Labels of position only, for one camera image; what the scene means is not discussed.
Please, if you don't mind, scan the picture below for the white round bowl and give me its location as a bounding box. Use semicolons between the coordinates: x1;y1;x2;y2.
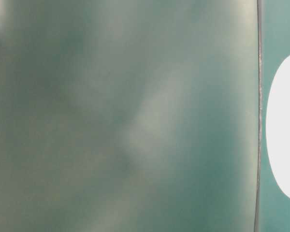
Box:
266;55;290;198

